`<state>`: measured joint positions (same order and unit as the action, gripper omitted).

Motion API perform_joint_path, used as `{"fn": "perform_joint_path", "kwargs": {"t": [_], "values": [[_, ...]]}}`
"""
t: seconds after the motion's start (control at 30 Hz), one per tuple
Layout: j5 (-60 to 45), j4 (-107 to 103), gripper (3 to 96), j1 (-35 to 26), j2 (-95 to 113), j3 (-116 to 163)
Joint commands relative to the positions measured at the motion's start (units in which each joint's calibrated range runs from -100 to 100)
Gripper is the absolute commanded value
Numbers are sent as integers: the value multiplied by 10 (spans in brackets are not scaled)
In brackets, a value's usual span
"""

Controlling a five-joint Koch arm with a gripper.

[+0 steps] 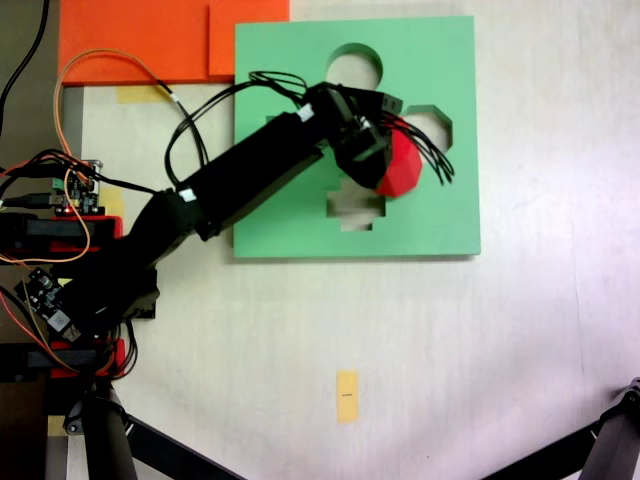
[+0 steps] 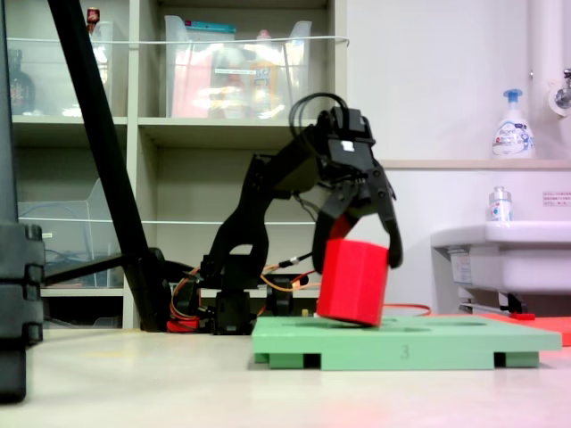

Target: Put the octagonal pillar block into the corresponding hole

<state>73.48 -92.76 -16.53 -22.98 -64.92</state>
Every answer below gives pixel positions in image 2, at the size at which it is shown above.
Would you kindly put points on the red octagonal pillar block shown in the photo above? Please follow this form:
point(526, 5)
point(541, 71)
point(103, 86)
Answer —
point(352, 285)

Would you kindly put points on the orange flat foam block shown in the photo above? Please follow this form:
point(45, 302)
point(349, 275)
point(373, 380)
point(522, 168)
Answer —
point(553, 330)

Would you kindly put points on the orange label bottle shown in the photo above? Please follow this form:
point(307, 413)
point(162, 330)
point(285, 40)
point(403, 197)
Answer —
point(264, 84)

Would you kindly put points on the small clear sanitizer bottle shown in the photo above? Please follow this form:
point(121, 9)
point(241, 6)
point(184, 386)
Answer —
point(499, 207)

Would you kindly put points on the white ceramic sink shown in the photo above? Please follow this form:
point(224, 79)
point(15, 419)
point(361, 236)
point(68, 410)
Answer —
point(513, 258)

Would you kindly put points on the green shape sorter board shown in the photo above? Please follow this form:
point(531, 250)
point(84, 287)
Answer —
point(401, 343)

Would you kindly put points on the white pump soap bottle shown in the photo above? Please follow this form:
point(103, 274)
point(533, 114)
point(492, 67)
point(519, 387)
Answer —
point(513, 134)

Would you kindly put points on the large clear plastic bin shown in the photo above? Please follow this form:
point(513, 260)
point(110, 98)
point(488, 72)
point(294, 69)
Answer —
point(196, 80)

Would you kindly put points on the beige shelf unit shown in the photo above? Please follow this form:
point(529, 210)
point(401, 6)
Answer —
point(133, 89)

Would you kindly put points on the thick black tripod leg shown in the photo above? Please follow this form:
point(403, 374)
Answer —
point(102, 134)

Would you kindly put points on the thin black tripod strut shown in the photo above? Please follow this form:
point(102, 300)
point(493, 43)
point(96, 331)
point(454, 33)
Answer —
point(85, 269)

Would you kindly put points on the clear plastic file holder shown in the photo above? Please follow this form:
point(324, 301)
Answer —
point(67, 241)

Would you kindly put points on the bottle with red cap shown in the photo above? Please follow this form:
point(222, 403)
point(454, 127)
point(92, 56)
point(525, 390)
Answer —
point(93, 20)

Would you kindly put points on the clear plastic storage box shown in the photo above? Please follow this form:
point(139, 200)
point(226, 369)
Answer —
point(53, 76)

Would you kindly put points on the dark glass bottle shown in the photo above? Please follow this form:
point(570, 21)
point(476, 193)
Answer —
point(20, 89)

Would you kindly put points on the notched black stack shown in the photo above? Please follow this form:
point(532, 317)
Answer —
point(18, 290)

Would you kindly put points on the pink wall notice sticker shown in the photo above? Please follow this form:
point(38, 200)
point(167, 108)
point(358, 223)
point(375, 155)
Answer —
point(557, 199)

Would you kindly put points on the metal wall faucet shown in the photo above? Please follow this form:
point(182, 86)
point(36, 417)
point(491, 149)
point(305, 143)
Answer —
point(563, 91)

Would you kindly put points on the dark grey upright post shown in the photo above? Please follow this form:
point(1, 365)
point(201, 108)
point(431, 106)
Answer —
point(6, 111)

